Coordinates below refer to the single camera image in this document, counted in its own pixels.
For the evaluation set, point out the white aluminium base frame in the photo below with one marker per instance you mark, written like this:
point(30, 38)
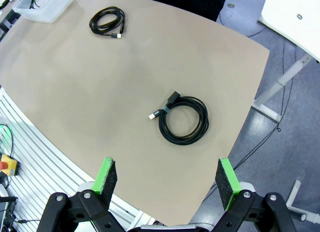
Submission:
point(37, 161)

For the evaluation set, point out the yellow emergency stop box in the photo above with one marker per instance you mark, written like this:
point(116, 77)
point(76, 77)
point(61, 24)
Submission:
point(10, 167)

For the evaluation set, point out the person in blue hoodie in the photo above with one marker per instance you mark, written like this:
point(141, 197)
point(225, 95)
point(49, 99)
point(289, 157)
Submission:
point(197, 6)

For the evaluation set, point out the grey metal table foot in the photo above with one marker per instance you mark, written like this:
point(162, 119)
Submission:
point(295, 192)

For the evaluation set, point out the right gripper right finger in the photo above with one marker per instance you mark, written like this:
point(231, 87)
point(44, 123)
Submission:
point(250, 212)

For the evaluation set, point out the clear plastic storage container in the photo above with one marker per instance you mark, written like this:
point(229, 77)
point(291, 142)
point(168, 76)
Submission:
point(50, 11)

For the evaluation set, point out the white table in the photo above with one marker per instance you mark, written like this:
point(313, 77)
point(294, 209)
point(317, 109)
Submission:
point(287, 11)

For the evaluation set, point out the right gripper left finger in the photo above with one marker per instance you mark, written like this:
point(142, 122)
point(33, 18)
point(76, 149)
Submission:
point(82, 212)

